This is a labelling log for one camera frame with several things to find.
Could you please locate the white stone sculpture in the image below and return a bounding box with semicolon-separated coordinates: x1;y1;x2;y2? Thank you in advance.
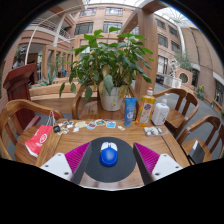
163;58;183;89

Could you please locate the round black mouse pad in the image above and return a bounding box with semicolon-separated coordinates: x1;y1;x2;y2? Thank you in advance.
83;136;138;184

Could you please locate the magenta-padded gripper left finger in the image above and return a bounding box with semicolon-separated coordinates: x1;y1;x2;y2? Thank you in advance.
39;141;93;185

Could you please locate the dark bust statue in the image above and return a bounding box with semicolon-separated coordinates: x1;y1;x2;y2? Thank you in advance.
12;46;28;69

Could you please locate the yellow detergent bottle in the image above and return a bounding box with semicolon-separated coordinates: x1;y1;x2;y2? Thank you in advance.
135;87;157;128

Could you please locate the blue and white computer mouse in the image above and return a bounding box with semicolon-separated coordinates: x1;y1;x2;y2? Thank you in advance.
98;141;119;168

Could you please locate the dark red wooden pedestal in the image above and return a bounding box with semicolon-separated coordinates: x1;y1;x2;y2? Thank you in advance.
2;63;43;131

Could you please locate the clear plastic packet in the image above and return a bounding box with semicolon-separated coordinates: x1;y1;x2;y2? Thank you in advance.
143;125;163;137

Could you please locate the blue squeeze tube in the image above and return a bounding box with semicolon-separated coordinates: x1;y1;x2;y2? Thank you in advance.
123;96;138;128

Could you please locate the red and white paper bag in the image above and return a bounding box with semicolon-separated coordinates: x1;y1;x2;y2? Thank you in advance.
24;110;57;158

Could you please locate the green plant in white pot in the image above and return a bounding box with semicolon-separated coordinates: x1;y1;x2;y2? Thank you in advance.
59;26;155;113

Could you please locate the white pump bottle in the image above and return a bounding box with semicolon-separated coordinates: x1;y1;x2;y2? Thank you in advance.
151;93;171;126

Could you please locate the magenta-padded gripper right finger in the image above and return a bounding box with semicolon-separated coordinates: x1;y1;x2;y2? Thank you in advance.
132;142;184;186

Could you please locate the spiky green agave plant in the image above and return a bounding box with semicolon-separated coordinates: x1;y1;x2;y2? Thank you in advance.
37;70;58;88

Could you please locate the small blue and white card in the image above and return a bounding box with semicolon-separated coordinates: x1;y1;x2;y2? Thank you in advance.
105;120;117;130

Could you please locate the long wooden planter bench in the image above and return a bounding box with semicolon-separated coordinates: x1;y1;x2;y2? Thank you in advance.
29;79;101;102

